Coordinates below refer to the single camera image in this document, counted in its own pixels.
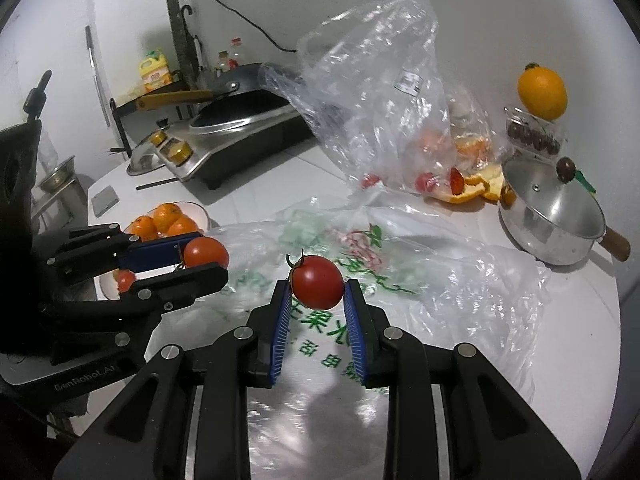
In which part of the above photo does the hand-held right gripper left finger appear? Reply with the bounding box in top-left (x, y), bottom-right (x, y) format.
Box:
top-left (50, 277), bottom-right (293, 480)

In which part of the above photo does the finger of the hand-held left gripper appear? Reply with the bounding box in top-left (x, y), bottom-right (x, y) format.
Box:
top-left (45, 223), bottom-right (201, 286)
top-left (42, 263), bottom-right (229, 366)

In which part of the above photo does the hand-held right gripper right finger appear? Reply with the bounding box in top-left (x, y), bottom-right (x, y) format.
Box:
top-left (342, 277), bottom-right (583, 480)

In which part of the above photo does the white plate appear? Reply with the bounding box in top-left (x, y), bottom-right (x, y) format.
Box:
top-left (97, 201), bottom-right (211, 301)

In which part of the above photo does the printed plastic bag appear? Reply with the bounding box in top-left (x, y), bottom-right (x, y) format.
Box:
top-left (200, 195), bottom-right (551, 480)

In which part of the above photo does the grey smartphone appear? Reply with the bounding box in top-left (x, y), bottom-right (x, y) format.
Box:
top-left (91, 185), bottom-right (121, 213)

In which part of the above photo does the steel basin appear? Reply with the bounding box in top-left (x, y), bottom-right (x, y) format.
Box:
top-left (37, 155), bottom-right (78, 193)

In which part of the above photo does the steel lid gold knob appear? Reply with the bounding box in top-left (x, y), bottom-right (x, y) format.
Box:
top-left (126, 130), bottom-right (168, 177)

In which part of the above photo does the black metal rack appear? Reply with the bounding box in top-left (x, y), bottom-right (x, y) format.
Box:
top-left (107, 72), bottom-right (201, 148)

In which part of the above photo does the silver induction cooker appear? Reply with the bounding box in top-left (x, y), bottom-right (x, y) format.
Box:
top-left (150, 87), bottom-right (318, 191)

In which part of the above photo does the yellow detergent bottle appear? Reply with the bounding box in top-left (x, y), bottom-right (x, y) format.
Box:
top-left (139, 49), bottom-right (173, 93)

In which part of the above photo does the orange peel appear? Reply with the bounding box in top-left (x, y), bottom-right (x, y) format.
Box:
top-left (454, 135), bottom-right (493, 166)
top-left (435, 162), bottom-right (516, 207)

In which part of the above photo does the black umbrella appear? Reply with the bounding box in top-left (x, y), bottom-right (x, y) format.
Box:
top-left (180, 4), bottom-right (206, 73)

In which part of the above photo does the steel pot with lid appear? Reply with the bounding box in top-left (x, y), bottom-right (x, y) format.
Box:
top-left (498, 156), bottom-right (632, 267)

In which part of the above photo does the grey vertical pipe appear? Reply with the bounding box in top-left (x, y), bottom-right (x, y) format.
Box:
top-left (161, 0), bottom-right (198, 91)

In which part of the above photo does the clear plastic bag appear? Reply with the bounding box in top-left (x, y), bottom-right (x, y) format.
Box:
top-left (260, 0), bottom-right (511, 198)

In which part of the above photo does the large orange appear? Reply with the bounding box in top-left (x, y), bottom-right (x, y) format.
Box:
top-left (517, 62), bottom-right (568, 122)

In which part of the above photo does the long steel door handle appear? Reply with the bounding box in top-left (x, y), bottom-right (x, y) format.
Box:
top-left (85, 26), bottom-right (113, 131)

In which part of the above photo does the black wok wooden handle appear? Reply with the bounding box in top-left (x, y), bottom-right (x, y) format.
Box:
top-left (136, 62), bottom-right (301, 111)

